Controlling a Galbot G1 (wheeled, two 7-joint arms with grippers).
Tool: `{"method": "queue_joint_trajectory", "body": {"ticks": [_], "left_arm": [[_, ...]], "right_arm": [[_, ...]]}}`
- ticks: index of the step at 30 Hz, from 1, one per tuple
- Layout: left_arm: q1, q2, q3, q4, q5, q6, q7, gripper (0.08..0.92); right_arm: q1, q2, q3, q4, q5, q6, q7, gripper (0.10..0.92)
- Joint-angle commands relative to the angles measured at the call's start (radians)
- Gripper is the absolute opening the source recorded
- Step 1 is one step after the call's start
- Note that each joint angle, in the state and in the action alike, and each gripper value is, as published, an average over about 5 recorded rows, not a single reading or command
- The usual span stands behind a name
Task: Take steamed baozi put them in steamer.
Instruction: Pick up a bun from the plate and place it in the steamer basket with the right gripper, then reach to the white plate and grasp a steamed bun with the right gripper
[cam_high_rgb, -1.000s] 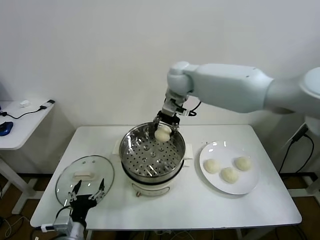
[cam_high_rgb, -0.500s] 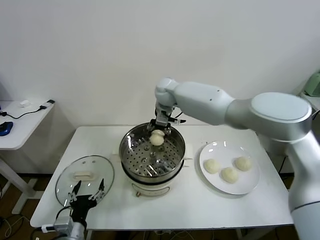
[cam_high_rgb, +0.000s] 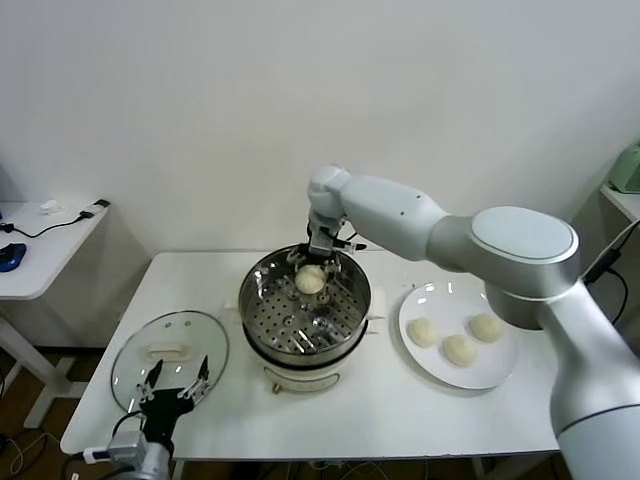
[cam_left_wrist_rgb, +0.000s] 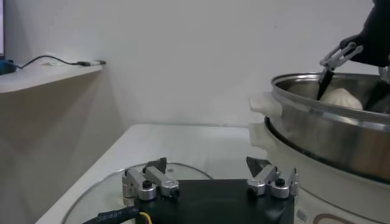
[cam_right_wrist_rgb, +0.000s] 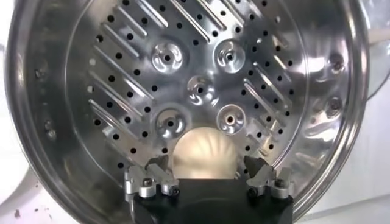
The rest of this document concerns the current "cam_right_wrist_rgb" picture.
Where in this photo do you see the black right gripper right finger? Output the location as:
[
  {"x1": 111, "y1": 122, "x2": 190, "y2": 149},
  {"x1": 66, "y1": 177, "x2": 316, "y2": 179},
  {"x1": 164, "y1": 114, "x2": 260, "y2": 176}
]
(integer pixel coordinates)
[{"x1": 243, "y1": 155, "x2": 295, "y2": 201}]

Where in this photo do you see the stainless steel steamer basket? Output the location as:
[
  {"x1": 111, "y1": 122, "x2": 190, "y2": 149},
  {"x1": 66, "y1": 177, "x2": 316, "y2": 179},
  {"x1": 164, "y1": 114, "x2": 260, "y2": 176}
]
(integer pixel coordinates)
[{"x1": 4, "y1": 0, "x2": 371, "y2": 224}]

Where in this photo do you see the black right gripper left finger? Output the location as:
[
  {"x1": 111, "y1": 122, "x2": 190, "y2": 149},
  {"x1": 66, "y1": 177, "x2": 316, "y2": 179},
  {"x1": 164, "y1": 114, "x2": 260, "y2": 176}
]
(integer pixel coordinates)
[{"x1": 124, "y1": 155, "x2": 180, "y2": 199}]

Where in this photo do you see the white steamed baozi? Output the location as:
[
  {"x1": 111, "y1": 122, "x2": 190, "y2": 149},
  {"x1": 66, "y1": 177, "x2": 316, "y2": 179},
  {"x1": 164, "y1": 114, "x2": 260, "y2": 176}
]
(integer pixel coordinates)
[{"x1": 172, "y1": 127, "x2": 239, "y2": 180}]

